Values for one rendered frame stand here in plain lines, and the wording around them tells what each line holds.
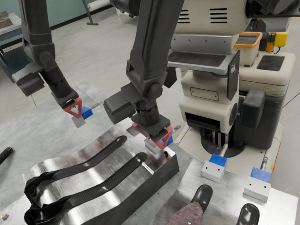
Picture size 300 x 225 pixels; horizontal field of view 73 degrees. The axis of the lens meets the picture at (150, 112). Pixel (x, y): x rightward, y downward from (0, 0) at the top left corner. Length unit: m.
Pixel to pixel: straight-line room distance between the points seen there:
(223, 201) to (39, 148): 0.75
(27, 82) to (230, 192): 0.62
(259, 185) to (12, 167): 0.88
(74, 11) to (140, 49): 6.87
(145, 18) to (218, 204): 0.44
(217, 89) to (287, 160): 1.06
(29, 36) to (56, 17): 6.48
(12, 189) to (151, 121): 0.60
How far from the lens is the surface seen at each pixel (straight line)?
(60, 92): 0.71
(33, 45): 0.62
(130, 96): 0.46
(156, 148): 0.60
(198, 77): 0.88
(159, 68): 0.39
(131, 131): 0.73
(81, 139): 0.91
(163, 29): 0.34
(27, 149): 1.03
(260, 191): 0.56
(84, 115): 0.78
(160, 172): 0.60
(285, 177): 1.69
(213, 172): 0.57
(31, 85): 0.67
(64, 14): 7.15
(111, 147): 0.69
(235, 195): 0.58
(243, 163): 1.34
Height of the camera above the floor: 1.36
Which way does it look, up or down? 39 degrees down
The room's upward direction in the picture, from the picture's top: 15 degrees counter-clockwise
